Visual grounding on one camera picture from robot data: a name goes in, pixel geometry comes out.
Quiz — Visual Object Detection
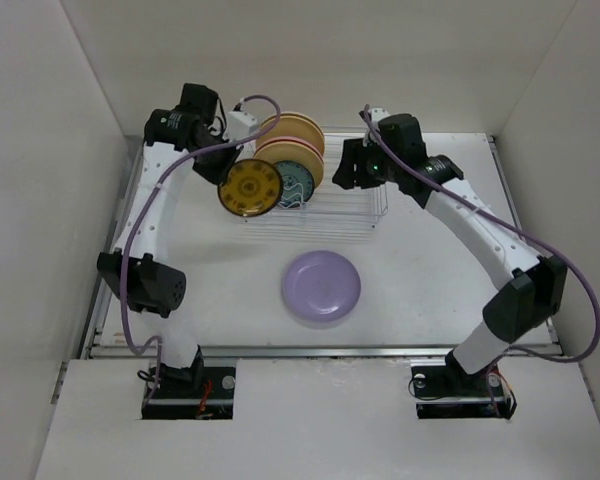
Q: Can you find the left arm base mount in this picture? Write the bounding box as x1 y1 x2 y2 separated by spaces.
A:
137 365 236 421

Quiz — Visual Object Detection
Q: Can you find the aluminium table frame rail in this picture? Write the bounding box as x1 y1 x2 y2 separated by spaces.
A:
79 134 564 360

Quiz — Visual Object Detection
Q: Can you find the pink plastic plate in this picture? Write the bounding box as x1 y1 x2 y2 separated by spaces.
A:
257 136 324 156

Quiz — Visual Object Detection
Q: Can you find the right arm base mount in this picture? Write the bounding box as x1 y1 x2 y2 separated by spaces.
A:
408 362 518 420

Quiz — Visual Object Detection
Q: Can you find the teal patterned small plate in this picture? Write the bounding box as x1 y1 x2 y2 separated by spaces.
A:
275 160 315 209

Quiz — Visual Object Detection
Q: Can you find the white wire dish rack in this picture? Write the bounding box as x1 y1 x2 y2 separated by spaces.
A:
231 129 388 243

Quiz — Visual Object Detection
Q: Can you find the yellow plastic plate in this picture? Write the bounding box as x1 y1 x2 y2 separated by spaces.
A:
256 112 325 149
254 142 324 187

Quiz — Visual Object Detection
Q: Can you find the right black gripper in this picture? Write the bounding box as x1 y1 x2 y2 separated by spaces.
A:
332 136 402 190

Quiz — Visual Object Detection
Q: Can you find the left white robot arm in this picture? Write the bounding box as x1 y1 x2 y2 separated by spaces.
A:
97 83 240 397

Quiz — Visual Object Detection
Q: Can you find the amber patterned small plate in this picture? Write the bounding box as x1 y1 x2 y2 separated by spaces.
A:
217 158 283 218

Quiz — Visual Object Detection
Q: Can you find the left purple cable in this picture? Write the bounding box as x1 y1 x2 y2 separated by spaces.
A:
119 93 282 415

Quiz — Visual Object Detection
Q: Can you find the purple plastic plate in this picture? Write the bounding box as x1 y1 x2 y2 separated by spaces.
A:
281 250 362 326

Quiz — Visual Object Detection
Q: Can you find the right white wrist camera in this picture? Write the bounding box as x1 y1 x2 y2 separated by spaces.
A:
360 105 390 143

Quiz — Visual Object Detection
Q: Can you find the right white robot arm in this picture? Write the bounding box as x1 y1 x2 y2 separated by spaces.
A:
333 108 567 394

